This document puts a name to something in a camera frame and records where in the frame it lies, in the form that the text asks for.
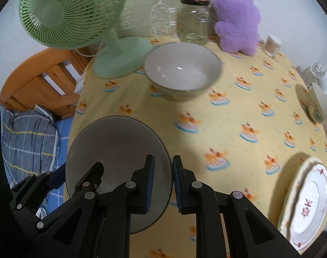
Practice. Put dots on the white standing fan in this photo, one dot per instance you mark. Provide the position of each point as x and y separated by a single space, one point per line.
320 72

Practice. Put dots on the empty glass jar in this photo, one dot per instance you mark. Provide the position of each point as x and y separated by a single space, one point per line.
193 21

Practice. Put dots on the small floral ceramic bowl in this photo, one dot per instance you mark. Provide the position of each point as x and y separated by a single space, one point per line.
112 145

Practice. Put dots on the green table fan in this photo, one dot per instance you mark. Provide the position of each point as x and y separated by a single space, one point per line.
58 10

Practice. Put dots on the purple-flower scalloped plate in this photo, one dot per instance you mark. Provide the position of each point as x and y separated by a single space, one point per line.
313 193

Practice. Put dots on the green patterned mat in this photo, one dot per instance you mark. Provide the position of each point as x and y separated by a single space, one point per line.
152 13

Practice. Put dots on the small toothpick holder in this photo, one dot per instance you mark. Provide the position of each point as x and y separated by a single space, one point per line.
272 45

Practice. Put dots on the large scalloped yellow-flower plate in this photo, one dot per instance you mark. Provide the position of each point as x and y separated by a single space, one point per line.
288 209

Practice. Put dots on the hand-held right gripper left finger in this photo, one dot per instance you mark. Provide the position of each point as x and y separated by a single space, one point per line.
150 185

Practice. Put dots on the wooden chair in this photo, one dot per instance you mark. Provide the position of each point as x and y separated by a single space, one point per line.
26 86

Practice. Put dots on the grey plaid blanket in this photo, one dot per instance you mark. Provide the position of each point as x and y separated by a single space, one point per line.
26 139

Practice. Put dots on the purple plush toy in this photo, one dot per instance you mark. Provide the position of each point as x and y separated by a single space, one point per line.
235 24

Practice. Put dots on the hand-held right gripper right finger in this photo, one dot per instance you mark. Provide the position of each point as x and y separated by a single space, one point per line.
177 185

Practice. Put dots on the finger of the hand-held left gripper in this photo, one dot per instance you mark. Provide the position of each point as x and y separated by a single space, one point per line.
57 180
91 174

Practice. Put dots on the yellow printed tablecloth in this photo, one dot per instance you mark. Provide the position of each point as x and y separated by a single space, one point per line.
233 99

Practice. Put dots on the blue bed sheet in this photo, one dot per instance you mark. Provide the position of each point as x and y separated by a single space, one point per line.
62 131

